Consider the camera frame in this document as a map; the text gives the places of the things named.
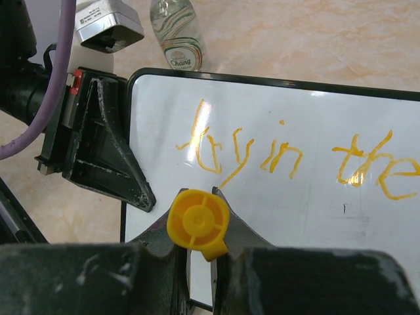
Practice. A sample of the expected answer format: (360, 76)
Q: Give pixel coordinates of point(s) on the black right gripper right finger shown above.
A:
(268, 271)

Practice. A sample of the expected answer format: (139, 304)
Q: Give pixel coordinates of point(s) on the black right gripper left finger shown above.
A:
(148, 275)

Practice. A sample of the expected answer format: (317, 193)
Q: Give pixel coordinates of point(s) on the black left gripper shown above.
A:
(87, 140)

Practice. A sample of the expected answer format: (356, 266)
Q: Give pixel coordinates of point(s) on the yellow capped white marker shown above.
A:
(198, 221)

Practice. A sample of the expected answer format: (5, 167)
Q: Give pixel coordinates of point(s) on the white whiteboard black frame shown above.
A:
(349, 155)

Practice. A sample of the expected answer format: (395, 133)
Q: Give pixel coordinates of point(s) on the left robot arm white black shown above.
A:
(24, 83)

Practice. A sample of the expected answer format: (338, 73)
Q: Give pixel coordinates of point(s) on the clear glass bottle green cap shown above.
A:
(176, 28)

